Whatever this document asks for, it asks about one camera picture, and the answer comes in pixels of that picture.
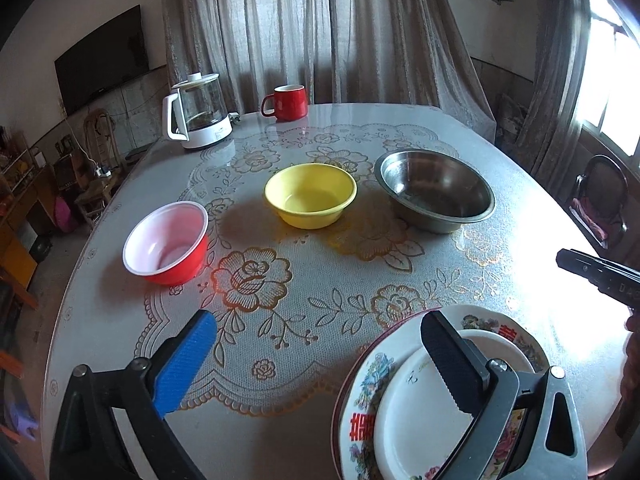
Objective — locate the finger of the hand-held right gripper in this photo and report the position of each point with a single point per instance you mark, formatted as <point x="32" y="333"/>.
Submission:
<point x="590" y="272"/>
<point x="625" y="270"/>

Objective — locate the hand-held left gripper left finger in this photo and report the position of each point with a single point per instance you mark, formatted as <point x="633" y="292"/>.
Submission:
<point x="185" y="360"/>

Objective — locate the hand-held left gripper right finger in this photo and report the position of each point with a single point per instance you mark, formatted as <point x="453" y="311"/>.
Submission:
<point x="450" y="352"/>

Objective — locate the white plate with rose print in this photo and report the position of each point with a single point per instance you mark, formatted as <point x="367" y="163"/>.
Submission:
<point x="415" y="410"/>

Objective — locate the oval plate with purple rim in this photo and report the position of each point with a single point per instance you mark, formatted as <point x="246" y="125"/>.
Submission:
<point x="371" y="346"/>

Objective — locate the white plate with red characters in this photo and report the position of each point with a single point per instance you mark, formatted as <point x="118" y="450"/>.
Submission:
<point x="365" y="390"/>

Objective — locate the red plastic bowl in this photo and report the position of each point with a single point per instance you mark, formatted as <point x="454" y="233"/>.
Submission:
<point x="170" y="240"/>

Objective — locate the stainless steel bowl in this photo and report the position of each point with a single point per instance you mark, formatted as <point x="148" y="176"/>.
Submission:
<point x="435" y="190"/>

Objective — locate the yellow bowl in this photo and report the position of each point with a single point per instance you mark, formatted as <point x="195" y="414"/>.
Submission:
<point x="310" y="195"/>

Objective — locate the person's right forearm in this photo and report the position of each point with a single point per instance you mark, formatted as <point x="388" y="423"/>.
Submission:
<point x="631" y="385"/>

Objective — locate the dark round-back chair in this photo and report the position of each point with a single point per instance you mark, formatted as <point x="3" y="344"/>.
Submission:
<point x="600" y="210"/>

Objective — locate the purple plastic stool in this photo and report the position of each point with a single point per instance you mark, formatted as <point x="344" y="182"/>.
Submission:
<point x="20" y="420"/>

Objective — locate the bright window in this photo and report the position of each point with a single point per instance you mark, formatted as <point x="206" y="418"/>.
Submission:
<point x="615" y="85"/>

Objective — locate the pink bag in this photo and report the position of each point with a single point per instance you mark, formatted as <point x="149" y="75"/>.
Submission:
<point x="65" y="215"/>

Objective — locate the narrow grey sheer curtain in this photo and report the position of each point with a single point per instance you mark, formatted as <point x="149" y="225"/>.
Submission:
<point x="555" y="85"/>

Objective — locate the light wooden chair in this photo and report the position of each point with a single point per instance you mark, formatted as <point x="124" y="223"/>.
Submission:
<point x="97" y="190"/>

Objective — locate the white power strip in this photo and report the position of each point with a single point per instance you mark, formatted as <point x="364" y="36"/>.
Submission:
<point x="102" y="172"/>

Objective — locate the wooden desk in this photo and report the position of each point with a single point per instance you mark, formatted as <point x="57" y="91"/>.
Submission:
<point x="25" y="220"/>

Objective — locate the dark wooden bench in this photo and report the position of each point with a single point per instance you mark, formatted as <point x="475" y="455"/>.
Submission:
<point x="140" y="151"/>

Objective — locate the black floor speaker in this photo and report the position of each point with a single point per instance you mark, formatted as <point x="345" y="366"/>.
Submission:
<point x="67" y="172"/>

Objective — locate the white glass electric kettle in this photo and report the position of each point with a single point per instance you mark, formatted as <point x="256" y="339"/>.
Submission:
<point x="205" y="130"/>

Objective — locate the wooden desktop shelf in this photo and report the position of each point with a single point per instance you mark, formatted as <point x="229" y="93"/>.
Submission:
<point x="15" y="165"/>

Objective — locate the red mug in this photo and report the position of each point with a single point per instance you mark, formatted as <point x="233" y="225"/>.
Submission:
<point x="290" y="105"/>

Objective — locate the wide grey sheer curtain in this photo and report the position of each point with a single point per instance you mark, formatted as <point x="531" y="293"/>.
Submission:
<point x="325" y="30"/>

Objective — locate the black wall television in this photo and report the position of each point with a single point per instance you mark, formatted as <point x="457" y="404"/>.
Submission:
<point x="100" y="60"/>

